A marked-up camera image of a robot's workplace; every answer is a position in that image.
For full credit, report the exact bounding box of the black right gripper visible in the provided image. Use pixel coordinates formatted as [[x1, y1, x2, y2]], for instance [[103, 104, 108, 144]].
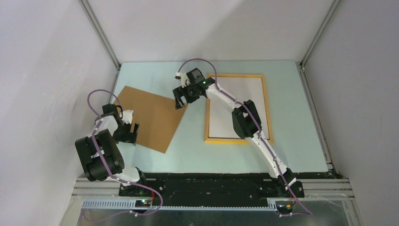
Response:
[[173, 82, 200, 110]]

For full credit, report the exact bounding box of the brown cardboard backing board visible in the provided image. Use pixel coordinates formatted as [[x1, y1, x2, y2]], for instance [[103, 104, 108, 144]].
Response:
[[118, 86, 187, 153]]

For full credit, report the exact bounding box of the mountain landscape photo print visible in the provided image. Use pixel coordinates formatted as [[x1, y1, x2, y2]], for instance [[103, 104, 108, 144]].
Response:
[[206, 74, 273, 143]]

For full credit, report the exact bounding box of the yellow wooden picture frame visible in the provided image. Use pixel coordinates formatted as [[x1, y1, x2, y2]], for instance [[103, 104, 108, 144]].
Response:
[[204, 73, 274, 145]]

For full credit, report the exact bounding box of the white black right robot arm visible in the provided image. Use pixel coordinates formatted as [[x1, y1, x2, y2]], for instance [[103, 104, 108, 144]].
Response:
[[173, 68, 296, 197]]

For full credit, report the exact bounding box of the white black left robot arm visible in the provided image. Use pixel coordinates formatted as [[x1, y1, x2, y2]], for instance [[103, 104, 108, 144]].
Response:
[[75, 104, 149, 196]]

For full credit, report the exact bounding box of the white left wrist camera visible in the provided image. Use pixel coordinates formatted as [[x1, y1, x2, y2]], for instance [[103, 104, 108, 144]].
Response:
[[120, 110, 134, 124]]

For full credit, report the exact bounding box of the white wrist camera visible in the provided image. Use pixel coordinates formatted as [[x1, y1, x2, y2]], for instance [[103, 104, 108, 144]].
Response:
[[120, 110, 134, 124], [175, 72, 191, 88]]

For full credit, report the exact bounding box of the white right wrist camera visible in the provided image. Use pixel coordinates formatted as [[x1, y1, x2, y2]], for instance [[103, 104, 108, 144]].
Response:
[[175, 72, 191, 88]]

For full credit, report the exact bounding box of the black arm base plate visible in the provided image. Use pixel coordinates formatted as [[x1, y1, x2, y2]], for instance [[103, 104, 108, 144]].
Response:
[[119, 173, 291, 208]]

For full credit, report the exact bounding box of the grey slotted cable duct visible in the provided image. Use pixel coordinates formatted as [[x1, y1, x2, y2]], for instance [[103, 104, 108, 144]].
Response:
[[81, 199, 281, 212]]

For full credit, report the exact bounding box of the aluminium corner post left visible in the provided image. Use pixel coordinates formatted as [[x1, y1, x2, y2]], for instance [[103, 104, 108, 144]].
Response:
[[78, 0, 121, 71]]

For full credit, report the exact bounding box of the aluminium corner post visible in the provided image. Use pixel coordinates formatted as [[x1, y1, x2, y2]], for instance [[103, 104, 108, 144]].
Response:
[[78, 0, 121, 71], [299, 0, 342, 71]]

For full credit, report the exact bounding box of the aluminium corner post right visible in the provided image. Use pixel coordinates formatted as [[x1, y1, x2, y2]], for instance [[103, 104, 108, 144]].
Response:
[[299, 0, 342, 71]]

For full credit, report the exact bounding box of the aluminium front rail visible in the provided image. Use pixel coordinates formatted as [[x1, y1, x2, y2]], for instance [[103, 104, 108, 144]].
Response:
[[72, 175, 354, 202]]

